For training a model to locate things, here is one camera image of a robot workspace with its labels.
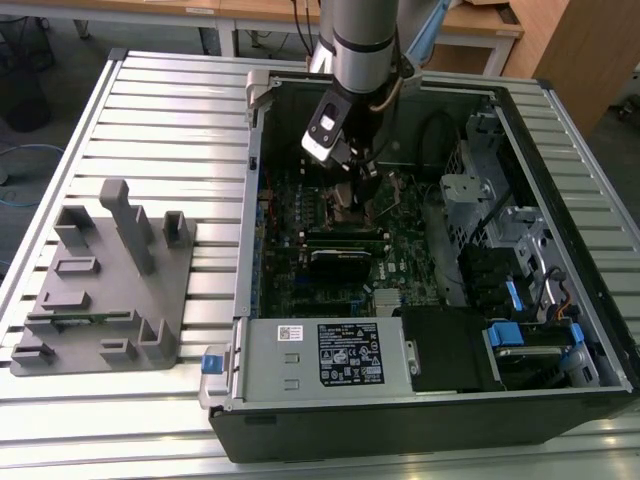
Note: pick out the silver CPU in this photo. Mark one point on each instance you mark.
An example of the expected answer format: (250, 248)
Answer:
(345, 195)

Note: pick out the metal locking lever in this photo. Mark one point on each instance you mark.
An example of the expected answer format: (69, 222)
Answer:
(390, 206)

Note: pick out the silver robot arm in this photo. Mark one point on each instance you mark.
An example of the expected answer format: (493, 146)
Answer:
(360, 50)

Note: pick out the CPU socket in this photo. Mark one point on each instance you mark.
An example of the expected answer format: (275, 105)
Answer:
(332, 215)

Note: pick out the black RAM slot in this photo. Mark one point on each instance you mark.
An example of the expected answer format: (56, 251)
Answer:
(345, 231)

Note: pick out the metal drive cage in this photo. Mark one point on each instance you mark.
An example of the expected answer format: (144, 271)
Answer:
(465, 190)

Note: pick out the green motherboard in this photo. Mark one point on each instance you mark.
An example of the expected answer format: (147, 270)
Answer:
(410, 260)

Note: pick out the black graphics card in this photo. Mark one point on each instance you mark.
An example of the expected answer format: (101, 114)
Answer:
(340, 267)

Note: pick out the silver chipset heatsink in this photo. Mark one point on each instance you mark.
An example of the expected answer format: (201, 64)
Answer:
(387, 297)

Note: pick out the black drive bay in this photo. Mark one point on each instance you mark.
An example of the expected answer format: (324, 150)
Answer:
(485, 270)

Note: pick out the wooden cabinet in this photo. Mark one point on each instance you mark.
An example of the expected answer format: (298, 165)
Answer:
(590, 50)

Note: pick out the black plastic shroud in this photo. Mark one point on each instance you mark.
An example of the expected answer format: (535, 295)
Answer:
(440, 350)

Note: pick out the blue disk carrier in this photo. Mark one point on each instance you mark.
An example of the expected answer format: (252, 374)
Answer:
(502, 334)

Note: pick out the grey power supply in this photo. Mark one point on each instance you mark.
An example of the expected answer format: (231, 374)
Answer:
(270, 370)

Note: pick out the blue case latch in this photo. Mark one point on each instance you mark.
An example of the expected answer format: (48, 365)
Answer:
(211, 364)

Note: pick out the black PC case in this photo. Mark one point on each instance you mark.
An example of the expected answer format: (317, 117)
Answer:
(400, 430)

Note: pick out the grey parts rack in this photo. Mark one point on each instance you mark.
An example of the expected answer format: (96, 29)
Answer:
(115, 300)

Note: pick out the black office chair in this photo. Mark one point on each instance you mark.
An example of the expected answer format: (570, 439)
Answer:
(27, 107)

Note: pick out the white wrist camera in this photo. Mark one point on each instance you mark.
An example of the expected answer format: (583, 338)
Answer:
(325, 125)

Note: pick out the grey metal bay bracket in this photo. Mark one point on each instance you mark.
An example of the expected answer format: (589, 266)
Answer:
(482, 130)

